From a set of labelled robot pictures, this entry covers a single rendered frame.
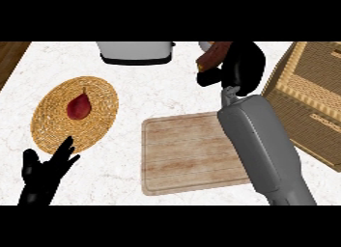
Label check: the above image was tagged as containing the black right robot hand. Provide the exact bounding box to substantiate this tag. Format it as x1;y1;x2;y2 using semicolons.
195;41;268;97

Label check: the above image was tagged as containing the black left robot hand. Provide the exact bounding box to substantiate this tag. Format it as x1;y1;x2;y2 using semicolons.
17;135;81;206

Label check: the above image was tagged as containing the reddish brown sweet potato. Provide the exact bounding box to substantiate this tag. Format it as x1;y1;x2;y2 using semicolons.
193;41;234;73

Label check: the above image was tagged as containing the wicker basket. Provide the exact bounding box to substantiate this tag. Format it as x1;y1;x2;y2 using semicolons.
261;41;341;173

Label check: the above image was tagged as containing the wooden cutting board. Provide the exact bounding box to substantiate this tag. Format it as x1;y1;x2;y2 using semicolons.
140;111;251;197

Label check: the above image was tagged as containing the round woven wicker placemat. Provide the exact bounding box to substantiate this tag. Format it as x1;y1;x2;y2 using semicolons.
28;75;119;155

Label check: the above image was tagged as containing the red pear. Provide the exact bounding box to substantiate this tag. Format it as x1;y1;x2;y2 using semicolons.
63;87;93;121

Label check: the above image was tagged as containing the white appliance with black base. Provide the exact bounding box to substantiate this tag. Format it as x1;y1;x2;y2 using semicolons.
94;41;177;67

